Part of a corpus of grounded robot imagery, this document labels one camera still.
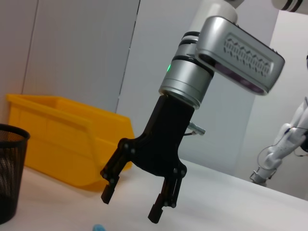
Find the black gripper cable with plug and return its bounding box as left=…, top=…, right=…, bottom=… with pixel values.
left=184, top=121, right=206, bottom=138

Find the yellow plastic bin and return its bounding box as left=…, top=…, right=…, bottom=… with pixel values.
left=6, top=93, right=135, bottom=193

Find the white humanoid robot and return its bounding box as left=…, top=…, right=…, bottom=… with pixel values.
left=249, top=54, right=308, bottom=188

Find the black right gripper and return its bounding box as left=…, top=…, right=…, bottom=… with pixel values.
left=100, top=95, right=195, bottom=224

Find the black mesh pen holder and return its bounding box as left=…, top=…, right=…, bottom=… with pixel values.
left=0, top=123, right=31, bottom=224

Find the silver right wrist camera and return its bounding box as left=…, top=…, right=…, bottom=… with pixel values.
left=194, top=16, right=286, bottom=97

